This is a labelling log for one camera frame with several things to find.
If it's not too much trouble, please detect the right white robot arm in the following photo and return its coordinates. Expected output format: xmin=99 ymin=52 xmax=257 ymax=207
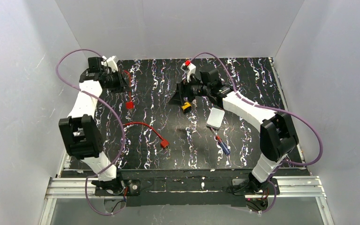
xmin=169 ymin=66 xmax=299 ymax=194

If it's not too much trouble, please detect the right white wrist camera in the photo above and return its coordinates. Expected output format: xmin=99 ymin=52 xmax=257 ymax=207
xmin=180 ymin=60 xmax=196 ymax=83

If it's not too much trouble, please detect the yellow padlock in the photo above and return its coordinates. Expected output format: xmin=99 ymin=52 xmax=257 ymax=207
xmin=180 ymin=102 xmax=192 ymax=114

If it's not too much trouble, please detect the white rectangular box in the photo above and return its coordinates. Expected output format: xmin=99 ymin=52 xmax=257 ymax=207
xmin=206 ymin=108 xmax=225 ymax=129

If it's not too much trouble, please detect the aluminium frame rail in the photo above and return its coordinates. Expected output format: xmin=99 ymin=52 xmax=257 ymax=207
xmin=38 ymin=152 xmax=87 ymax=225

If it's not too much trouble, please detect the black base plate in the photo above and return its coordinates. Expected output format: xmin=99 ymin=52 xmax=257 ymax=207
xmin=95 ymin=169 xmax=280 ymax=208

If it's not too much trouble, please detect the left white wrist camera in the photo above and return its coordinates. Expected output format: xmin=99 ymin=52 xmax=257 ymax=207
xmin=102 ymin=55 xmax=119 ymax=72

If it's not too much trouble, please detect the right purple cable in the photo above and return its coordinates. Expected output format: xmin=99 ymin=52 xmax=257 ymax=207
xmin=190 ymin=52 xmax=323 ymax=215

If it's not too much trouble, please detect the blue red screwdriver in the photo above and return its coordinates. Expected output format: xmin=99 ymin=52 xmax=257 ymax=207
xmin=210 ymin=127 xmax=231 ymax=156

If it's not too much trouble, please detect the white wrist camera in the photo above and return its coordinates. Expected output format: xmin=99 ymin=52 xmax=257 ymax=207
xmin=102 ymin=55 xmax=119 ymax=72
xmin=180 ymin=60 xmax=196 ymax=83

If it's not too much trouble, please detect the purple cable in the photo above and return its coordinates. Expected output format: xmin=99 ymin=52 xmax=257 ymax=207
xmin=55 ymin=49 xmax=127 ymax=216
xmin=190 ymin=52 xmax=323 ymax=215

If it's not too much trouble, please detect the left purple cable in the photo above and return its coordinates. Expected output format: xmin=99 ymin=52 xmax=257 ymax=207
xmin=55 ymin=49 xmax=127 ymax=216

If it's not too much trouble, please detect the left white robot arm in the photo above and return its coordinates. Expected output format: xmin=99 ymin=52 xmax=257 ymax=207
xmin=59 ymin=56 xmax=131 ymax=192

